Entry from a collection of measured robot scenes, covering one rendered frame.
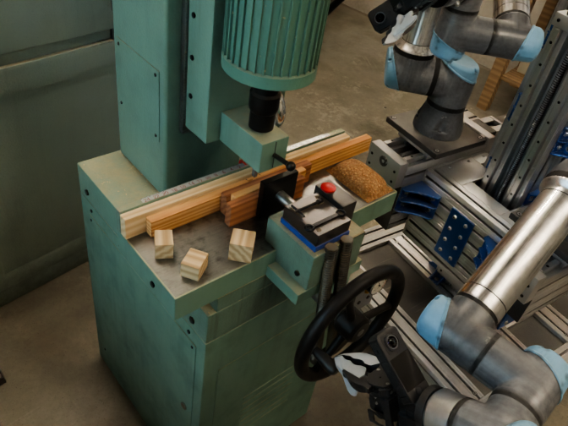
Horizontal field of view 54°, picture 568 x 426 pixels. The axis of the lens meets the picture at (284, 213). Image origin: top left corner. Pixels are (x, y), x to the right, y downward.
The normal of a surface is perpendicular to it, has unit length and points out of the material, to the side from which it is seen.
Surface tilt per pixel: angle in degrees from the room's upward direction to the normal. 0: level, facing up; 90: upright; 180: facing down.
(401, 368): 29
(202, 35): 90
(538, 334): 0
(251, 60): 90
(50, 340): 0
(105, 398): 0
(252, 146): 90
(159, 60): 90
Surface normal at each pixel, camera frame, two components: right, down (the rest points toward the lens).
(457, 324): -0.22, -0.46
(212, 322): 0.63, 0.57
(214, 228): 0.14, -0.76
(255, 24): -0.40, 0.55
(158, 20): -0.76, 0.33
